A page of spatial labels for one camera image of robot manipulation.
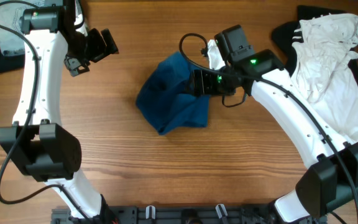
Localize dark blue polo shirt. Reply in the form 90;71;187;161
135;52;209;135

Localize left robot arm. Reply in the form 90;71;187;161
0;1;119;223

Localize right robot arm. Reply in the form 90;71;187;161
185;25;358;223

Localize light blue denim jeans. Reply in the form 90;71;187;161
0;0;88;57

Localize black garment under white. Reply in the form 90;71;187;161
271;5;346;76

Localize white crumpled garment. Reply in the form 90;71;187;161
291;13;358;143

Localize right black cable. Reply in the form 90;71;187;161
178;32;358;224

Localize black cable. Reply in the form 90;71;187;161
178;32;358;224
0;0;90;223

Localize left black cable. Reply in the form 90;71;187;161
0;0;90;223

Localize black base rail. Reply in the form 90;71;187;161
50;203;328;224

